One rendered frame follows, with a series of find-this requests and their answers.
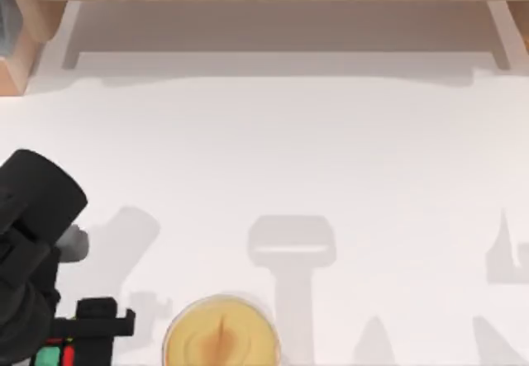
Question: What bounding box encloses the pale grey rounded box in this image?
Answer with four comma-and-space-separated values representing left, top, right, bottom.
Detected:
56, 224, 90, 263

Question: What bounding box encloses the red and green object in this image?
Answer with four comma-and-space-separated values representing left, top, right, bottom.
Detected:
34, 338, 76, 366

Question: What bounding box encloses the wooden cupboard with grey inside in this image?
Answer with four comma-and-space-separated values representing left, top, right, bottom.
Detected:
0, 0, 69, 97

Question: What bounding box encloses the round yellow bread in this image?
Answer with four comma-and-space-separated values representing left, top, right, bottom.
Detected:
162, 293, 284, 366

